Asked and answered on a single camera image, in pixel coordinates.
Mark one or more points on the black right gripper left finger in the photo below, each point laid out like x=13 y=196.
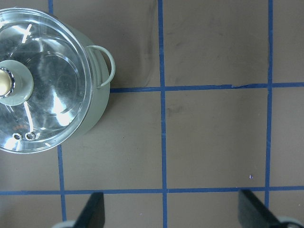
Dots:
x=93 y=214

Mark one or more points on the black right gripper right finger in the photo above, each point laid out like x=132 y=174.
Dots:
x=252 y=213

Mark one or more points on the glass pot lid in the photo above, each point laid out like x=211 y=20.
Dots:
x=40 y=80

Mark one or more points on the pale green cooking pot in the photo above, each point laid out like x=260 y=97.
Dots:
x=95 y=83

